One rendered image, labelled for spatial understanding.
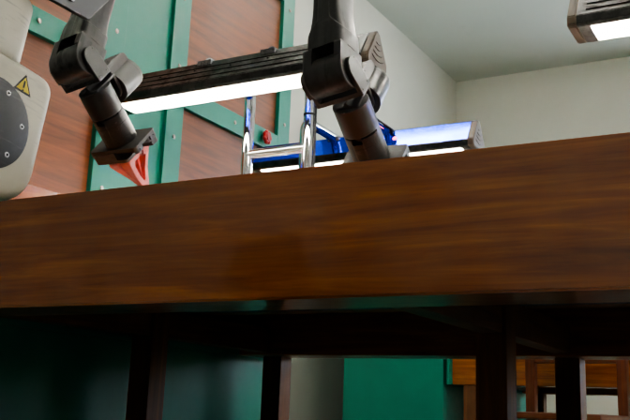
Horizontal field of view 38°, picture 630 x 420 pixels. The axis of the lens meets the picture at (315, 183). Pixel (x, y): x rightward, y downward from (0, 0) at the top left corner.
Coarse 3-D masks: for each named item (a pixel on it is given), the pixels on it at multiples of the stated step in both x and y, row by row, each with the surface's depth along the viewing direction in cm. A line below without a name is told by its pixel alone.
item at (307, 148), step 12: (276, 48) 175; (204, 60) 182; (252, 96) 196; (252, 108) 195; (312, 108) 187; (252, 120) 195; (312, 120) 187; (252, 132) 194; (312, 132) 186; (252, 144) 194; (300, 144) 186; (312, 144) 186; (252, 156) 192; (264, 156) 191; (312, 156) 185
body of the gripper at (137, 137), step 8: (120, 112) 152; (104, 120) 152; (112, 120) 152; (120, 120) 152; (128, 120) 154; (104, 128) 152; (112, 128) 152; (120, 128) 153; (128, 128) 154; (144, 128) 157; (152, 128) 156; (104, 136) 153; (112, 136) 153; (120, 136) 153; (128, 136) 154; (136, 136) 156; (144, 136) 154; (152, 136) 156; (104, 144) 157; (112, 144) 154; (120, 144) 154; (128, 144) 154; (136, 144) 152; (96, 152) 156; (104, 152) 155; (112, 152) 154; (120, 152) 153; (128, 152) 154; (136, 152) 152
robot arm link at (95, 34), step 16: (112, 0) 157; (96, 16) 152; (64, 32) 151; (80, 32) 148; (96, 32) 150; (64, 48) 151; (80, 48) 146; (96, 48) 150; (64, 64) 147; (80, 64) 146; (64, 80) 149; (80, 80) 150
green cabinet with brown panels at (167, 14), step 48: (48, 0) 203; (144, 0) 233; (192, 0) 252; (240, 0) 274; (288, 0) 298; (48, 48) 202; (144, 48) 231; (192, 48) 250; (240, 48) 272; (288, 96) 292; (48, 144) 199; (96, 144) 211; (192, 144) 246; (240, 144) 267
